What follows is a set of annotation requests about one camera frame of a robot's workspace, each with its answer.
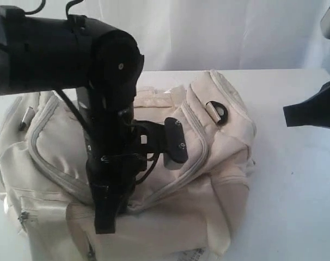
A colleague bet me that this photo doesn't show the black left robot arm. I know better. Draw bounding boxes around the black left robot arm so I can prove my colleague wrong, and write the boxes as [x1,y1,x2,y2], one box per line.
[0,5,164,234]

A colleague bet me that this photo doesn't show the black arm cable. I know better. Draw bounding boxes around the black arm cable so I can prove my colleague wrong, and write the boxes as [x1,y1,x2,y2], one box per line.
[56,89,92,136]

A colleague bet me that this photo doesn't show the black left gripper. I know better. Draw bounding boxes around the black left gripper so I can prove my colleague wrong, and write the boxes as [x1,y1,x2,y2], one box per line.
[77,83,165,234]

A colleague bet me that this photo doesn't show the cream fabric duffel bag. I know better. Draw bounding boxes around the cream fabric duffel bag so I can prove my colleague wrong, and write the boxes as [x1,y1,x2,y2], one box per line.
[0,70,256,260]

